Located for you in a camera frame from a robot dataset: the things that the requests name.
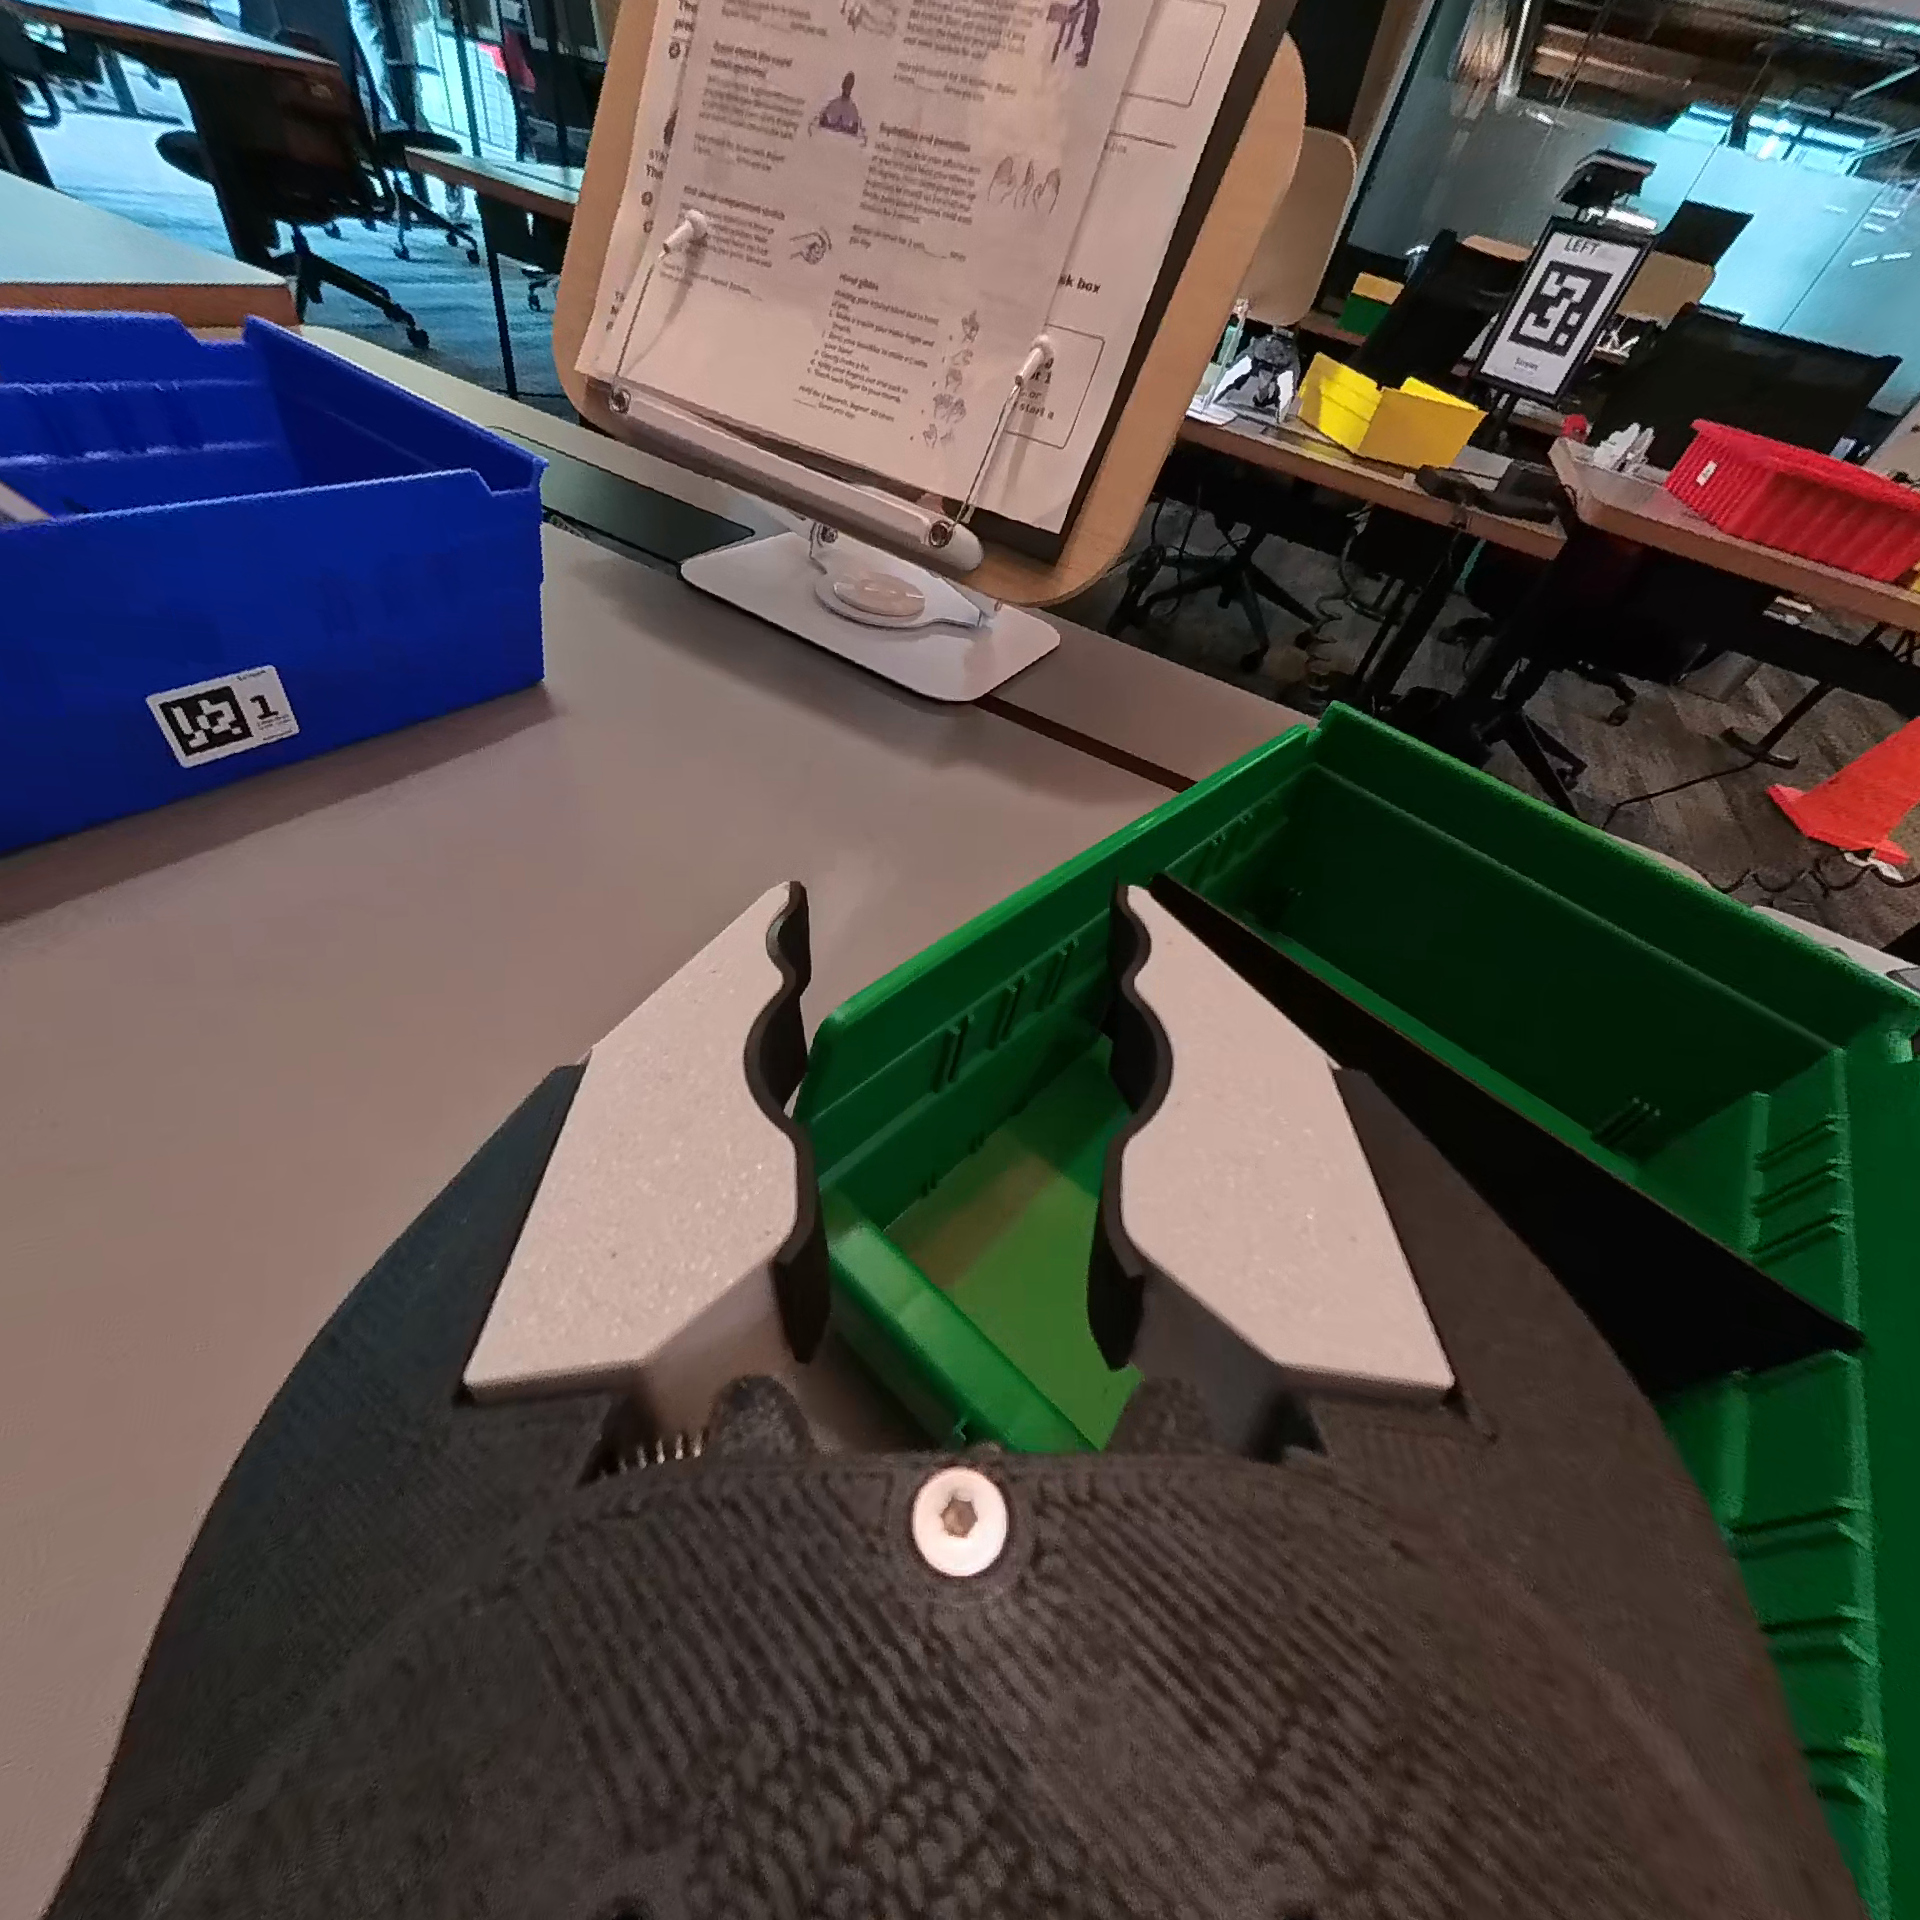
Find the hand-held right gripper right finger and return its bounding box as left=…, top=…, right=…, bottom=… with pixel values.
left=1089, top=883, right=1460, bottom=1461

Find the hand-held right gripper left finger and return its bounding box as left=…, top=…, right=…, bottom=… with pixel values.
left=461, top=880, right=834, bottom=1423

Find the green plastic bin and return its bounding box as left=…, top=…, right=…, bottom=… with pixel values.
left=792, top=701, right=1920, bottom=1920

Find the blue plastic bin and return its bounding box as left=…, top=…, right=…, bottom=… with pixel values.
left=0, top=307, right=548, bottom=860

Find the wooden document stand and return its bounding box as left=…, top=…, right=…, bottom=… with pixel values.
left=552, top=0, right=1307, bottom=703
left=1242, top=30, right=1361, bottom=325

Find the wooden office desk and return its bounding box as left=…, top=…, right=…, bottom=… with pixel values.
left=1552, top=438, right=1920, bottom=781

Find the yellow plastic bin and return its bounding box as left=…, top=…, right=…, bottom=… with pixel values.
left=1297, top=352, right=1488, bottom=471

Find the red plastic basket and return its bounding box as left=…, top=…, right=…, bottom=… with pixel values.
left=1668, top=420, right=1920, bottom=585

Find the white marker tag sign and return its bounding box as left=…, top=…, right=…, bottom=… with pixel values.
left=1476, top=222, right=1654, bottom=405

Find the printed instruction sheet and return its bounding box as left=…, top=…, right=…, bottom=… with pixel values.
left=576, top=0, right=1268, bottom=535

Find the black desk cable cover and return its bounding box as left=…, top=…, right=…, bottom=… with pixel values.
left=496, top=422, right=754, bottom=568

